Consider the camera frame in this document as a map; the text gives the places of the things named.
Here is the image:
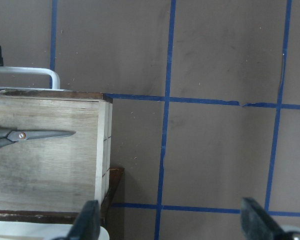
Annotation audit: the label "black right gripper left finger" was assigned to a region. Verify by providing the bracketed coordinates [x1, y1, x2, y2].
[53, 200, 101, 240]

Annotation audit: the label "orange grey handled scissors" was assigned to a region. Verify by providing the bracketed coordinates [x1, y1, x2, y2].
[0, 125, 76, 149]

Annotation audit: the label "dark brown wooden cabinet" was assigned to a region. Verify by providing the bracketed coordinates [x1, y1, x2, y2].
[0, 167, 124, 240]

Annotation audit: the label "white plastic tray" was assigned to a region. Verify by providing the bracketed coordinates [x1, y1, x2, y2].
[0, 221, 110, 240]

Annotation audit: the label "brown paper table mat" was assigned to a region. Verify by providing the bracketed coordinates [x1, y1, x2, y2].
[0, 0, 300, 240]

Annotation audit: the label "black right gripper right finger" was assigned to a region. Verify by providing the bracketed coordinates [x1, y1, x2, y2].
[241, 197, 300, 240]

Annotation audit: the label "wooden drawer with white handle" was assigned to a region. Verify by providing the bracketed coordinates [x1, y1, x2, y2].
[0, 66, 113, 212]

